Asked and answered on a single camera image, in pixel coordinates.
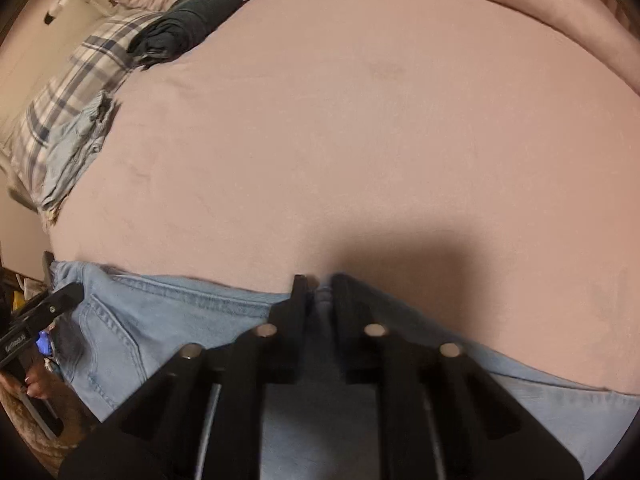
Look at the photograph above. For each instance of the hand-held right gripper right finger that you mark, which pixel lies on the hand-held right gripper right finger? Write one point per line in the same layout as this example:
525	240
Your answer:
345	310

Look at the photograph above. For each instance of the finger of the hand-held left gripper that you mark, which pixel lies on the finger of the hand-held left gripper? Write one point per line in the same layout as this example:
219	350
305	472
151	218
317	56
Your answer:
55	302

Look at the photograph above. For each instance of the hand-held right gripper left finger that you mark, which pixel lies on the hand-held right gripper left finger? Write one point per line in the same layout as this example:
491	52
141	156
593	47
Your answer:
295	310

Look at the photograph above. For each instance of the light blue denim pants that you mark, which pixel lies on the light blue denim pants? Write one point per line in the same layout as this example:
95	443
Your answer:
165	310

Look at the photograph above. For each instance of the person's left hand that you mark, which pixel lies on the person's left hand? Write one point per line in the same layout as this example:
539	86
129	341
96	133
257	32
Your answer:
37	385

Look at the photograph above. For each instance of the pink bed blanket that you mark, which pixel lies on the pink bed blanket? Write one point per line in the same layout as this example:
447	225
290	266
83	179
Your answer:
350	160

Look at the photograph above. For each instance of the light denim garment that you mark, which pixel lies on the light denim garment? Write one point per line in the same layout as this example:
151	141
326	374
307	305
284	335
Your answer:
75	150

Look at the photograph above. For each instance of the plaid cloth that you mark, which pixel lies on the plaid cloth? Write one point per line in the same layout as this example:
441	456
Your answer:
75	80

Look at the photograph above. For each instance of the dark folded clothing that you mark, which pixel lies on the dark folded clothing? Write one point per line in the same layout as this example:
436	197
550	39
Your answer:
190	20

